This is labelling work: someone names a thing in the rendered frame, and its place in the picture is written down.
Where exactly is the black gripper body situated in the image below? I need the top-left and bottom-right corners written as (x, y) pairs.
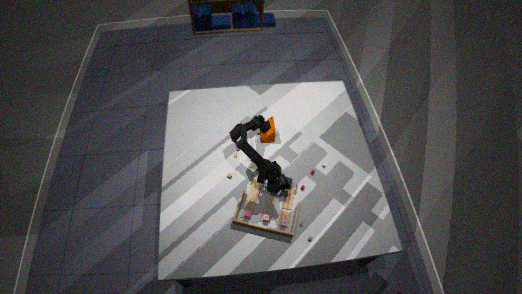
top-left (257, 172), bottom-right (292, 190)

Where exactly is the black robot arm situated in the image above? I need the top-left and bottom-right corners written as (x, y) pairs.
top-left (229, 115), bottom-right (290, 193)

